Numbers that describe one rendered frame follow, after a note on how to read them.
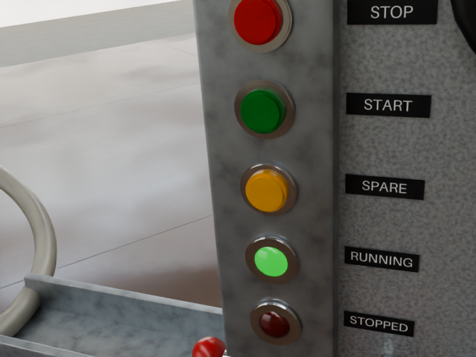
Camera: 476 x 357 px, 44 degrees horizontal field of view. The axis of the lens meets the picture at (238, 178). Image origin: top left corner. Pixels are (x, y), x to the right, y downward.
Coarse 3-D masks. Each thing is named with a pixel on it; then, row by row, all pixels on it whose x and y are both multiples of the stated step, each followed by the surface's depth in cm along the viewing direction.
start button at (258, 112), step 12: (252, 96) 33; (264, 96) 33; (276, 96) 33; (240, 108) 34; (252, 108) 33; (264, 108) 33; (276, 108) 33; (252, 120) 33; (264, 120) 33; (276, 120) 33; (264, 132) 34
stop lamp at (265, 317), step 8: (272, 312) 40; (264, 320) 40; (272, 320) 39; (280, 320) 39; (264, 328) 40; (272, 328) 40; (280, 328) 39; (288, 328) 40; (272, 336) 40; (280, 336) 40
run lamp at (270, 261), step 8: (264, 248) 37; (272, 248) 37; (256, 256) 38; (264, 256) 37; (272, 256) 37; (280, 256) 37; (256, 264) 38; (264, 264) 38; (272, 264) 37; (280, 264) 37; (264, 272) 38; (272, 272) 38; (280, 272) 38
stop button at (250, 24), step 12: (252, 0) 31; (264, 0) 31; (240, 12) 31; (252, 12) 31; (264, 12) 31; (276, 12) 31; (240, 24) 31; (252, 24) 31; (264, 24) 31; (276, 24) 31; (240, 36) 32; (252, 36) 31; (264, 36) 31
